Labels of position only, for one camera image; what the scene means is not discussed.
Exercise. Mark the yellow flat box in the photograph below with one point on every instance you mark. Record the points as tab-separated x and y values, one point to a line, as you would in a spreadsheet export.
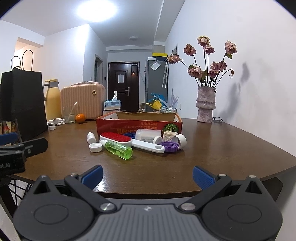
159	55

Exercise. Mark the textured pink vase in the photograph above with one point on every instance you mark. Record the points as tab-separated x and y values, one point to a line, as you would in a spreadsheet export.
205	104

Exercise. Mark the clear plastic container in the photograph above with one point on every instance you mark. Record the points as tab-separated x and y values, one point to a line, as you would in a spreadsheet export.
146	134

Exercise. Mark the pink ribbed suitcase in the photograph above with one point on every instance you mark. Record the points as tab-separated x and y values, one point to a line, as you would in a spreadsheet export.
85	102

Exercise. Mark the clear glass cup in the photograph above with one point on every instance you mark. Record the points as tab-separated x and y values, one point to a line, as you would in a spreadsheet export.
69	117

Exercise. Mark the tiny white cap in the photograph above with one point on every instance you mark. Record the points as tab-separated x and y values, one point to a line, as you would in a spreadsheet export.
52	127

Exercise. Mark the blue plastic item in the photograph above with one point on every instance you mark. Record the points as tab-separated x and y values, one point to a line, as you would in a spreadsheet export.
159	96

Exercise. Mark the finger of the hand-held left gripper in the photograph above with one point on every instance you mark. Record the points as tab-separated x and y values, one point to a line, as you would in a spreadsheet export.
8	138
34	144

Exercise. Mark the small white bottle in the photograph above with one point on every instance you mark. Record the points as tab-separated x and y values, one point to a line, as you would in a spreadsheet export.
91	138

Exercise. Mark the black paper bag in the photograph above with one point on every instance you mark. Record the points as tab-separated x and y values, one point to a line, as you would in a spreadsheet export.
20	97

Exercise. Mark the orange cardboard box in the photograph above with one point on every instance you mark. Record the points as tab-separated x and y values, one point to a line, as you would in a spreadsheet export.
120	126

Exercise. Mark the blue tissue box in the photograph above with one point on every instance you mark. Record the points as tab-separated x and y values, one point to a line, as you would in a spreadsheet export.
112	104

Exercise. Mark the paper sheet on refrigerator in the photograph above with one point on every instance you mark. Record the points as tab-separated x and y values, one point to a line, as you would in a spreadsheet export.
155	65

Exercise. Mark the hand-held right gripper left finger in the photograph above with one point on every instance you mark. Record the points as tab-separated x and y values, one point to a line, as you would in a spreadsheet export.
92	176

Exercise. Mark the white ribbed bottle cap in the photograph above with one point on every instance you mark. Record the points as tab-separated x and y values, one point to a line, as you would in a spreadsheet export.
95	147

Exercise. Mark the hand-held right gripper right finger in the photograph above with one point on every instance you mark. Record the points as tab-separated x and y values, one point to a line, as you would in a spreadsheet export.
203	178

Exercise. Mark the dark brown entrance door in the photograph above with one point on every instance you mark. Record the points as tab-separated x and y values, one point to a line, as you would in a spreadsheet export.
115	92

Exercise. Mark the grey interior door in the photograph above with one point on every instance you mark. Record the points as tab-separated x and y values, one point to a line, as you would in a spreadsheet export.
99	69

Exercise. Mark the yellow thermos jug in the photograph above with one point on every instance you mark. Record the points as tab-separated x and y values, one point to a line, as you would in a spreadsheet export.
53	104

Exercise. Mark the round ceiling lamp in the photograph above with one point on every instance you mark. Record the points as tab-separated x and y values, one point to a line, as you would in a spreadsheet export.
134	37

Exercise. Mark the red lint brush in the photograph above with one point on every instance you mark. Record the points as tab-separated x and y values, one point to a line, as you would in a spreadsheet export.
115	138

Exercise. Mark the black eyeglasses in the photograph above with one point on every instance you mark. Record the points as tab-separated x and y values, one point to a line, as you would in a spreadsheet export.
217	119

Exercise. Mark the bright ceiling light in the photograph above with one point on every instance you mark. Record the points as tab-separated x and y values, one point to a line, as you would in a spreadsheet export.
97	9

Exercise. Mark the yellow watering can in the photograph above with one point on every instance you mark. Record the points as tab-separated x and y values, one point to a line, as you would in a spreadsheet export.
155	104

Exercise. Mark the purple bottle cap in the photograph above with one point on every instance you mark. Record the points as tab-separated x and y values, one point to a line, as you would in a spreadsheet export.
169	147

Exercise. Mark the small wall picture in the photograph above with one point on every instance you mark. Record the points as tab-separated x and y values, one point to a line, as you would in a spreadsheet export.
175	49

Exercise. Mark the white folded umbrella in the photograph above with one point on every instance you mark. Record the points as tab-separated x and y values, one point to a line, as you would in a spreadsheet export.
165	74

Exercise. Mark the cream cube frame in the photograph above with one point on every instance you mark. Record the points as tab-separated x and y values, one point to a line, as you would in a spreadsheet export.
168	136

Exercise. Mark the green transparent bottle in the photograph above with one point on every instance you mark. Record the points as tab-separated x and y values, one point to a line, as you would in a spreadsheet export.
118	149

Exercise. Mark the orange fruit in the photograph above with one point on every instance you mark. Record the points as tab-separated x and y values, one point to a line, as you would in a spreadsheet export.
80	118

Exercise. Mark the bunch of dried pink roses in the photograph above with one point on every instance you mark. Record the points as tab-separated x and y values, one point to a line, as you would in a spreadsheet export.
196	71

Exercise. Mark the wide white tape roll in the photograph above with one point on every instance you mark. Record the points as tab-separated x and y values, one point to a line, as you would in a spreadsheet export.
183	141

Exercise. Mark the grey refrigerator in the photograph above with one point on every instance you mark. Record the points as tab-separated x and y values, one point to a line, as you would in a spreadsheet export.
153	85

